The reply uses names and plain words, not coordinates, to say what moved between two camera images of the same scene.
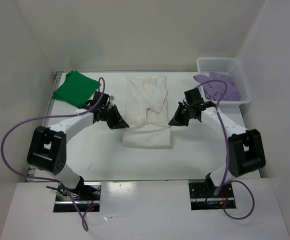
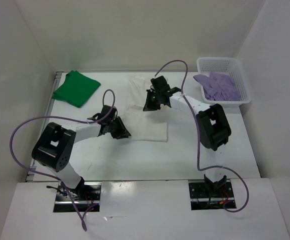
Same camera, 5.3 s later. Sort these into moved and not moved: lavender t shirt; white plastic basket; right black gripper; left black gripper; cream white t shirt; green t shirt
Moved: cream white t shirt; left black gripper; right black gripper
Not moved: lavender t shirt; green t shirt; white plastic basket
